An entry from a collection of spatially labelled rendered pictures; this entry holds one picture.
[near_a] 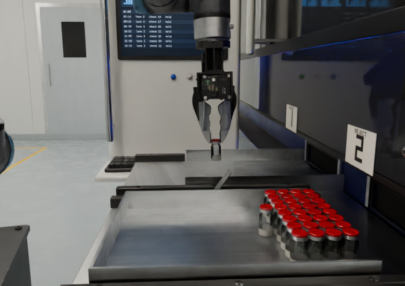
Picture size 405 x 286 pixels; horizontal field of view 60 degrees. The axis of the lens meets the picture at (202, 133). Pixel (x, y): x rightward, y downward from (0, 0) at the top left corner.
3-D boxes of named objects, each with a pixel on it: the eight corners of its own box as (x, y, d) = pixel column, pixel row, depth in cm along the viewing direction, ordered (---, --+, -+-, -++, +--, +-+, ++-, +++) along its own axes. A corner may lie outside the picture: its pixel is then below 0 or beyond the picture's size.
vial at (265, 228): (270, 230, 56) (271, 203, 56) (274, 237, 54) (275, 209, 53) (257, 230, 56) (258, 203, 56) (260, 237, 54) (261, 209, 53)
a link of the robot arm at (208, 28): (193, 23, 76) (232, 22, 76) (194, 45, 76) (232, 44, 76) (193, 17, 68) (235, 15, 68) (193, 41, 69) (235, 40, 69)
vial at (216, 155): (220, 158, 79) (220, 139, 78) (221, 160, 77) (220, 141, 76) (211, 158, 79) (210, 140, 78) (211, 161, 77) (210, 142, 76)
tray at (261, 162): (303, 160, 101) (304, 148, 101) (343, 190, 76) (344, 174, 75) (184, 161, 100) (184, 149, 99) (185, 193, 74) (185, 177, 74)
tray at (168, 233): (305, 205, 68) (306, 187, 67) (379, 287, 42) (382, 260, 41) (126, 209, 66) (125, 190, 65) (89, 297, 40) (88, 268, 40)
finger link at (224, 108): (221, 146, 72) (216, 102, 71) (220, 142, 78) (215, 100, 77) (236, 145, 72) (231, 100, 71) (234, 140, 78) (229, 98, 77)
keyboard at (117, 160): (221, 160, 131) (221, 153, 131) (226, 171, 117) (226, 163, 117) (112, 162, 129) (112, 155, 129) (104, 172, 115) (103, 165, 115)
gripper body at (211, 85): (196, 102, 69) (193, 39, 68) (196, 100, 78) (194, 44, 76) (234, 101, 69) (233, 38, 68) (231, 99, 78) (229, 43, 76)
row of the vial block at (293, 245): (274, 213, 63) (275, 189, 62) (308, 269, 46) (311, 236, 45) (261, 213, 63) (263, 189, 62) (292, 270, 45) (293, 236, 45)
